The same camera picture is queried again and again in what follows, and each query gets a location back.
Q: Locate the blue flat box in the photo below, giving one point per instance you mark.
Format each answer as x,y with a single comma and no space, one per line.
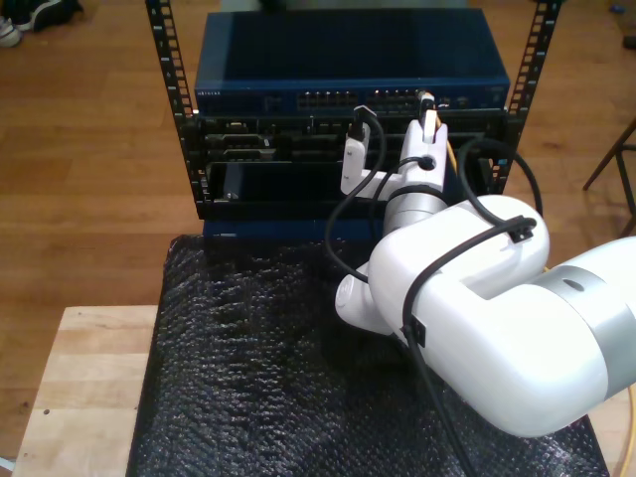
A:
258,229

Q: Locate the black rack server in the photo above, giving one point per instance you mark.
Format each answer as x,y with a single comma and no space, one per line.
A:
248,141

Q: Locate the wooden chair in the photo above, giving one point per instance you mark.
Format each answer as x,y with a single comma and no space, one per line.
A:
603,164

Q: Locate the small blue object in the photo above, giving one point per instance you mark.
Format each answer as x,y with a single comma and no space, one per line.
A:
617,7

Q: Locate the black bubble wrap mat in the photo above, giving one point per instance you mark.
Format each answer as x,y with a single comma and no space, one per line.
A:
248,372

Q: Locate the dark shoe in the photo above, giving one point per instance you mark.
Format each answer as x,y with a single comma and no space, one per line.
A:
45,12

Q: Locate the white shoe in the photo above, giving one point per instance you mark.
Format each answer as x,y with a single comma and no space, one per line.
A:
7,32

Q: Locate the small white plastic piece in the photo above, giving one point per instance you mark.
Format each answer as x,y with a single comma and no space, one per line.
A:
5,469

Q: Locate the blue network switch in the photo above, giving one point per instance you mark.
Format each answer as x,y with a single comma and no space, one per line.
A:
348,49

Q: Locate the black perforated rack post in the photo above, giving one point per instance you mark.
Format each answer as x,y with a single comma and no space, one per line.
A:
534,49
169,64

